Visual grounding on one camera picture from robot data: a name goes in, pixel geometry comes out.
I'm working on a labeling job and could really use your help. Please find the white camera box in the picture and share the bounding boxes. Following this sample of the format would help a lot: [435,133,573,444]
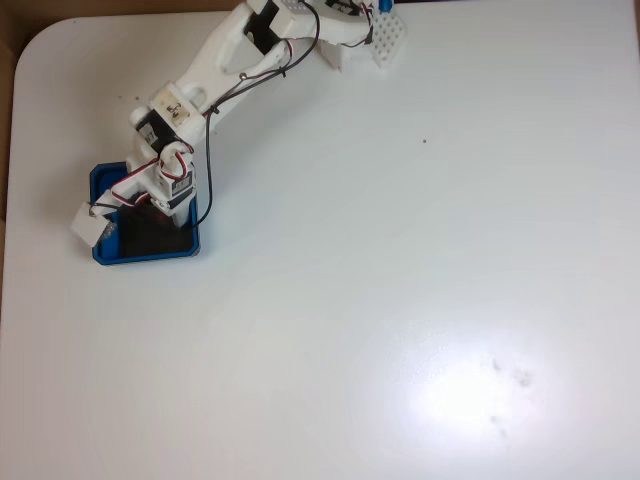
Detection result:
[69,202,115,250]

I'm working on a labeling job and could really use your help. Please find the blue square box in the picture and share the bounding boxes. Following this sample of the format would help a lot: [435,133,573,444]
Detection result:
[89,162,203,266]

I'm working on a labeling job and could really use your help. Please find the white perforated base plate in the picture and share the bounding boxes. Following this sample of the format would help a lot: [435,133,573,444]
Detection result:
[367,9,411,71]

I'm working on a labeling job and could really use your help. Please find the black foam pad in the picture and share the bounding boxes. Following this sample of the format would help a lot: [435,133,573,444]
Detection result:
[117,199,197,257]

